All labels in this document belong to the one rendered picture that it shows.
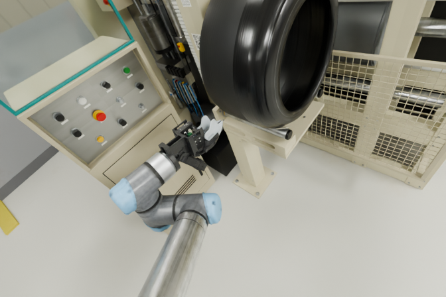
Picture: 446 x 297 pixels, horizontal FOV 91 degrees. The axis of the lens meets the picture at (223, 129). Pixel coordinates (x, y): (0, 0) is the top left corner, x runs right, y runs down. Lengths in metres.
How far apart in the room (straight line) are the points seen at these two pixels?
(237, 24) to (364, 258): 1.46
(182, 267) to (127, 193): 0.20
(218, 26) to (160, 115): 0.73
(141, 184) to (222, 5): 0.53
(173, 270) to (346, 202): 1.48
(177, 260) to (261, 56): 0.50
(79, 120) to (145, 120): 0.31
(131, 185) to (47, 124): 0.67
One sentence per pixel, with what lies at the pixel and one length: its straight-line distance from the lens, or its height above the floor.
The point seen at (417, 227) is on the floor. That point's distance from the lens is 1.84.
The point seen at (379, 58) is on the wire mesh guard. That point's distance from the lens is 1.15.
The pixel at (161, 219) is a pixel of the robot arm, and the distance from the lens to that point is 0.62.
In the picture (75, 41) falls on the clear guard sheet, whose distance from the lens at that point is 1.09.
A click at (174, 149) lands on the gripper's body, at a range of 0.58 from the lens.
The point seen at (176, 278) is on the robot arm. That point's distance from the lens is 0.45.
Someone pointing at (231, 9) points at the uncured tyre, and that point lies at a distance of 0.69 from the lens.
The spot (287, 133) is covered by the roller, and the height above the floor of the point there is 0.92.
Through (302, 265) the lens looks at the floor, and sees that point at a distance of 1.63.
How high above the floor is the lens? 1.60
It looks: 44 degrees down
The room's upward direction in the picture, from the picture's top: 21 degrees counter-clockwise
